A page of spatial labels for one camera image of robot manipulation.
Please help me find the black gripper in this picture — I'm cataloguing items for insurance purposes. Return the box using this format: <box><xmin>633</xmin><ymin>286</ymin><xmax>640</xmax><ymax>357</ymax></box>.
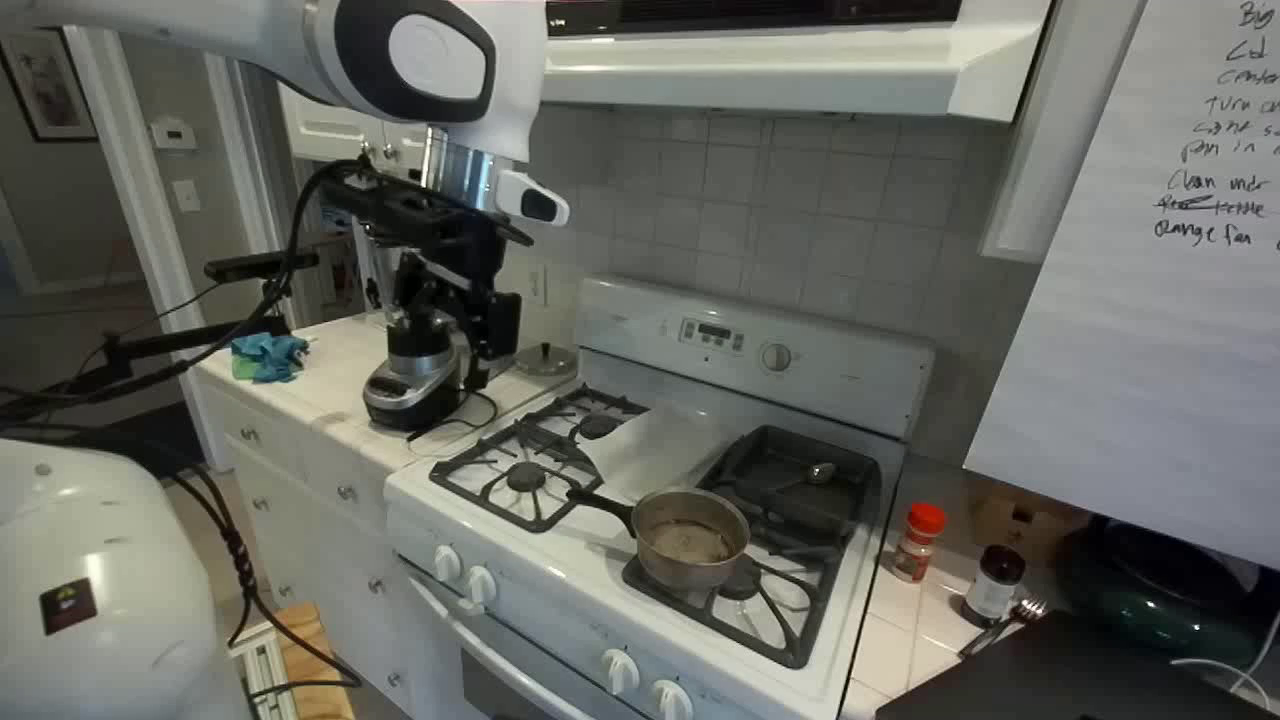
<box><xmin>394</xmin><ymin>217</ymin><xmax>526</xmax><ymax>364</ymax></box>

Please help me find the small metal pot black handle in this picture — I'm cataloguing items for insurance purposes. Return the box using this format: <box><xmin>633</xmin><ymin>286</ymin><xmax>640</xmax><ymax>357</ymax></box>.
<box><xmin>569</xmin><ymin>482</ymin><xmax>758</xmax><ymax>600</ymax></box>

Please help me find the black two-burner stove grate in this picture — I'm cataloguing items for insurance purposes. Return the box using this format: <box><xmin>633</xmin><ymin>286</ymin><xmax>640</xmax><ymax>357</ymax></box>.
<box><xmin>427</xmin><ymin>383</ymin><xmax>653</xmax><ymax>537</ymax></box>
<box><xmin>620</xmin><ymin>419</ymin><xmax>885</xmax><ymax>671</ymax></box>

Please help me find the white gas stove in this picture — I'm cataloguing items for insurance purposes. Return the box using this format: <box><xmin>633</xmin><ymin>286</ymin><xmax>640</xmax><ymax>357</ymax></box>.
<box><xmin>380</xmin><ymin>270</ymin><xmax>938</xmax><ymax>720</ymax></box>

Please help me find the white stove knob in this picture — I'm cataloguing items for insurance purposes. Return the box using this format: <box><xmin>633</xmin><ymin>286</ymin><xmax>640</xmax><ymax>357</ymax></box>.
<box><xmin>597</xmin><ymin>645</ymin><xmax>645</xmax><ymax>695</ymax></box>
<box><xmin>648</xmin><ymin>674</ymin><xmax>697</xmax><ymax>720</ymax></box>
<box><xmin>427</xmin><ymin>541</ymin><xmax>470</xmax><ymax>589</ymax></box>
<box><xmin>460</xmin><ymin>565</ymin><xmax>501</xmax><ymax>615</ymax></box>

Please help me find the black silver blender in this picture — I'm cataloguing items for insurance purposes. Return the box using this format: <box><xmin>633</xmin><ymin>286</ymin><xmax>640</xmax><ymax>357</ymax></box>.
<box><xmin>361</xmin><ymin>313</ymin><xmax>479</xmax><ymax>434</ymax></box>

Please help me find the small round metal lid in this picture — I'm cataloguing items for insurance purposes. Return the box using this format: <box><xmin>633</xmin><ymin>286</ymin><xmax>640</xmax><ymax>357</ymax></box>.
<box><xmin>512</xmin><ymin>338</ymin><xmax>582</xmax><ymax>383</ymax></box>

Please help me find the blue crumpled cloth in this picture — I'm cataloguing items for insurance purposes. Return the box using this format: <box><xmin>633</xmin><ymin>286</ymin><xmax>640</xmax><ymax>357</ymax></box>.
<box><xmin>229</xmin><ymin>329</ymin><xmax>314</xmax><ymax>386</ymax></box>

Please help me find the white counter cabinet with drawers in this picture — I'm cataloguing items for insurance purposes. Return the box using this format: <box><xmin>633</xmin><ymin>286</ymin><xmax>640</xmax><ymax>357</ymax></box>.
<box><xmin>184</xmin><ymin>313</ymin><xmax>577</xmax><ymax>720</ymax></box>

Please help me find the white power strip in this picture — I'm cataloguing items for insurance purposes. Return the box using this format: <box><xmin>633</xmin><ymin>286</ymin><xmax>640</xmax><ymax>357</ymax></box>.
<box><xmin>229</xmin><ymin>623</ymin><xmax>302</xmax><ymax>720</ymax></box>

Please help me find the white range hood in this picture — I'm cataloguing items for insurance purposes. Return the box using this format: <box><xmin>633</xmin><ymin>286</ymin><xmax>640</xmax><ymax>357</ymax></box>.
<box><xmin>537</xmin><ymin>0</ymin><xmax>1056</xmax><ymax>129</ymax></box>

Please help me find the spice bottle red lid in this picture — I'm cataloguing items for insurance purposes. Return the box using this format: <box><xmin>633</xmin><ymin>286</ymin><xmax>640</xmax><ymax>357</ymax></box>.
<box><xmin>879</xmin><ymin>500</ymin><xmax>953</xmax><ymax>584</ymax></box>

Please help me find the dark bottle white label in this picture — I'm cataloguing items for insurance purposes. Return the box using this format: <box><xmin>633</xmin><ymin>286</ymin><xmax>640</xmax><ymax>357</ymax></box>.
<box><xmin>961</xmin><ymin>541</ymin><xmax>1033</xmax><ymax>629</ymax></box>

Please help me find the white handwritten paper sheet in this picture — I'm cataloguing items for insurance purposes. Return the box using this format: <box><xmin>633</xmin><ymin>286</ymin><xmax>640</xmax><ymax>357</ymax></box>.
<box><xmin>961</xmin><ymin>0</ymin><xmax>1280</xmax><ymax>570</ymax></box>

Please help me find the dark green bowl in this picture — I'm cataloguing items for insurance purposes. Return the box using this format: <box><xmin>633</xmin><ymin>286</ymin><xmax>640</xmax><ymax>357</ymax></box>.
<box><xmin>1052</xmin><ymin>515</ymin><xmax>1272</xmax><ymax>656</ymax></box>

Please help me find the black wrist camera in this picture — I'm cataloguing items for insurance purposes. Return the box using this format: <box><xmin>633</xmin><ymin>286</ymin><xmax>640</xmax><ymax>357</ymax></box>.
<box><xmin>322</xmin><ymin>167</ymin><xmax>537</xmax><ymax>250</ymax></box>

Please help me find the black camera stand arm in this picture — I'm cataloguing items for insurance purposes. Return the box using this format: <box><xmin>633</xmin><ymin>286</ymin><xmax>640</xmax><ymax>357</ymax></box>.
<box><xmin>0</xmin><ymin>244</ymin><xmax>325</xmax><ymax>416</ymax></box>

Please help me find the white oven door handle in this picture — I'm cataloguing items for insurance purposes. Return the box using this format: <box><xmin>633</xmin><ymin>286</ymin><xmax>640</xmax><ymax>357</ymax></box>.
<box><xmin>400</xmin><ymin>570</ymin><xmax>593</xmax><ymax>720</ymax></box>

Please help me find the black cable bundle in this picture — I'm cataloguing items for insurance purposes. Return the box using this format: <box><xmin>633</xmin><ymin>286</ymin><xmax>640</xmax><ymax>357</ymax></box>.
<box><xmin>156</xmin><ymin>454</ymin><xmax>365</xmax><ymax>702</ymax></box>

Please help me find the white wall thermostat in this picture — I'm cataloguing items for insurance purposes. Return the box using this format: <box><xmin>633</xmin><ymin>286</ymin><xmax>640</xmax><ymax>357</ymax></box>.
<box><xmin>147</xmin><ymin>116</ymin><xmax>199</xmax><ymax>157</ymax></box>

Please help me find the framed wall picture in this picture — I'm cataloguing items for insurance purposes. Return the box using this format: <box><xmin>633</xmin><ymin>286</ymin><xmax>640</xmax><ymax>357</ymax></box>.
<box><xmin>0</xmin><ymin>26</ymin><xmax>99</xmax><ymax>148</ymax></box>

